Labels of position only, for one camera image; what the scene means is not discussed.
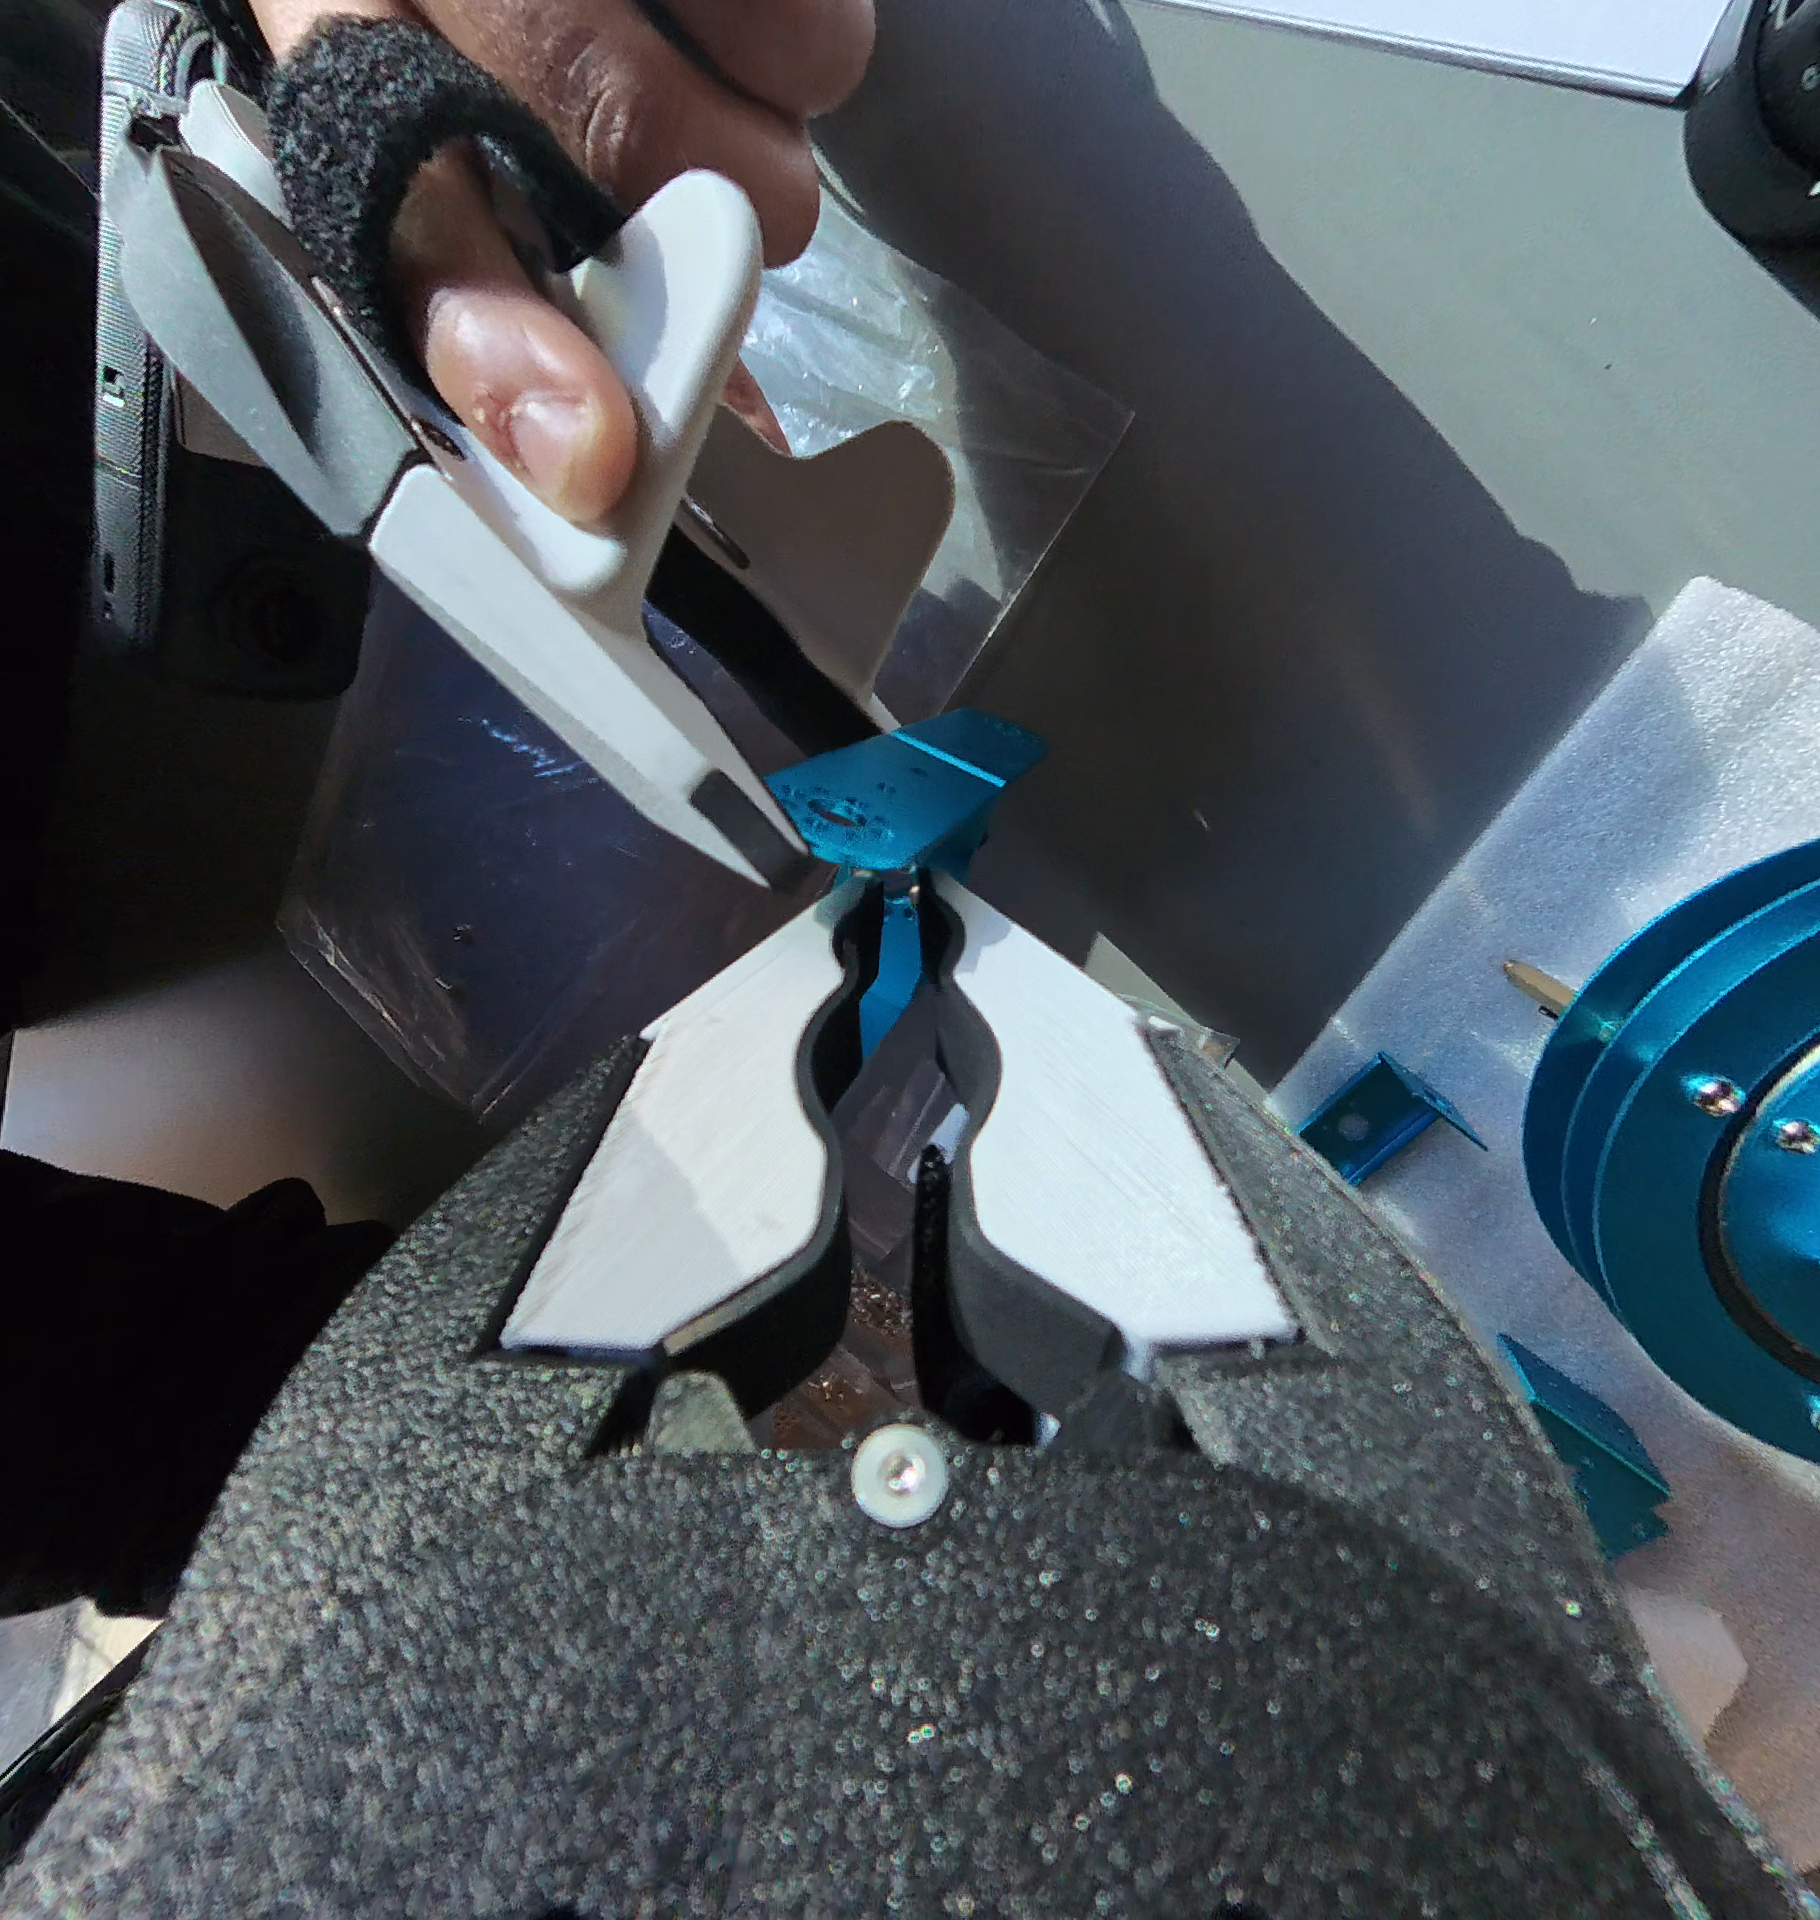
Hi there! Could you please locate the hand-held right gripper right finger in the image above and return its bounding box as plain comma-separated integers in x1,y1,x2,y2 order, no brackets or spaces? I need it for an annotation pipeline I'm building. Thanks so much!
919,875,1299,1383

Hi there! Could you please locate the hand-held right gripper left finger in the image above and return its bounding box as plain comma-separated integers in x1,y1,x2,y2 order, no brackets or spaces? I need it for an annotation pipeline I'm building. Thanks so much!
497,875,905,1366

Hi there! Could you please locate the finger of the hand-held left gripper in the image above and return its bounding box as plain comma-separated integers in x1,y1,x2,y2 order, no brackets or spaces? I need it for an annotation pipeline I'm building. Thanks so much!
647,555,898,800
364,451,826,894

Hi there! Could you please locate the blue metal bracket assembly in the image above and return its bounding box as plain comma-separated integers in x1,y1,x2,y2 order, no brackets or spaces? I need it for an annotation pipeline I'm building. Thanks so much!
770,709,1050,1090

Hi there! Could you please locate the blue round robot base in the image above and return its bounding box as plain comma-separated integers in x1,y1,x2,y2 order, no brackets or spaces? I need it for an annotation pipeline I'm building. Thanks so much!
1522,828,1820,1478

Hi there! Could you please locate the person's left hand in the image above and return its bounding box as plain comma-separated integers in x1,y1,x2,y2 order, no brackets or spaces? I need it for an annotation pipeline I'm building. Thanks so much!
248,0,879,529

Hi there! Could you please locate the large clear plastic bag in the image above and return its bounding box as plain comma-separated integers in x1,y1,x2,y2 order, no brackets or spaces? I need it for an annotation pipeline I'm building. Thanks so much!
276,182,1143,1116

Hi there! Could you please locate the person's dark clothing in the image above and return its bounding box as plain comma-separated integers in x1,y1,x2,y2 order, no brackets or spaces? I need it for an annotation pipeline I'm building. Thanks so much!
0,1153,508,1630

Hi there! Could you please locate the white foam tray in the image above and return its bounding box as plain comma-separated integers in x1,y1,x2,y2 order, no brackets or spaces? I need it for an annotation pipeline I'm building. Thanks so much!
1271,571,1820,1877

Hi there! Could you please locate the white instruction sheet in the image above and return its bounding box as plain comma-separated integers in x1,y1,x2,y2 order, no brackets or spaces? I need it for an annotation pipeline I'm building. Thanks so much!
1149,0,1742,108

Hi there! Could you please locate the black object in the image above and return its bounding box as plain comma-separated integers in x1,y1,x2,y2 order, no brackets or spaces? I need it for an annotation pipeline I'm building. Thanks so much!
1683,0,1820,250

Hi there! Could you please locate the small blue metal bracket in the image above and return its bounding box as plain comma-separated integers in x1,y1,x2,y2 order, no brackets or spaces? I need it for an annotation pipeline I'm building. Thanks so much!
1296,1051,1493,1188
1493,1330,1677,1561

